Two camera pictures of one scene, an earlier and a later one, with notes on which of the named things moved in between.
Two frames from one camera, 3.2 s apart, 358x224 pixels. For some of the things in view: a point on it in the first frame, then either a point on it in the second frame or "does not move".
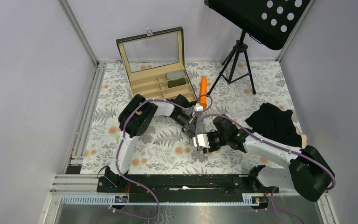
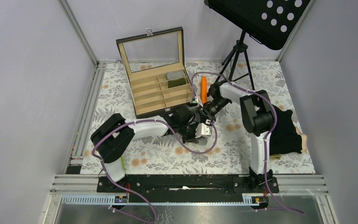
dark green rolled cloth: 176,82 does not move
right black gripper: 212,149 -> 204,113
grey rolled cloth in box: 174,74 does not move
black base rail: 187,185 does not move
